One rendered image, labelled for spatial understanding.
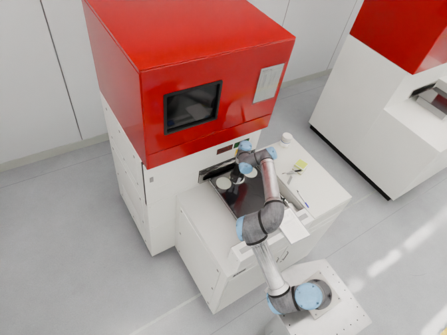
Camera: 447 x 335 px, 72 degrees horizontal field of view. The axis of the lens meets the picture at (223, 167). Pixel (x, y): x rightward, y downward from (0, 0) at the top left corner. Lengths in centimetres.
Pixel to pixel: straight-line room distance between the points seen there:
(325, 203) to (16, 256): 237
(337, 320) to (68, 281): 193
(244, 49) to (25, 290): 230
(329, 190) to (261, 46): 107
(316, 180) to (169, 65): 128
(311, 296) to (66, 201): 229
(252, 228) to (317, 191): 75
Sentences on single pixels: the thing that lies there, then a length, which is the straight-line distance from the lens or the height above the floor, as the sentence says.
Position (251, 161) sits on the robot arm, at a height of 126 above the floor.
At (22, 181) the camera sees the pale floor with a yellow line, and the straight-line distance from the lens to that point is 343.
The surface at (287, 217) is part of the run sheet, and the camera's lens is 191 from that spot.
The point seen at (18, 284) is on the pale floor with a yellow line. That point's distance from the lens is 290.
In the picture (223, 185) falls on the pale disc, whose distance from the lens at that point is 203.
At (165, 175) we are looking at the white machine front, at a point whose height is 106.
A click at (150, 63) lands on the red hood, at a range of 130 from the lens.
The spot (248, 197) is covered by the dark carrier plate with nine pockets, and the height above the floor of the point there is 90.
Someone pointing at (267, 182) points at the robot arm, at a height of 131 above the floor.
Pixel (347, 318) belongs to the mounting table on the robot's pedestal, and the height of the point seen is 82.
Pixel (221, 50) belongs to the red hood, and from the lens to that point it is 143.
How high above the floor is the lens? 250
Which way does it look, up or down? 49 degrees down
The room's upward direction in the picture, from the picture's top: 12 degrees clockwise
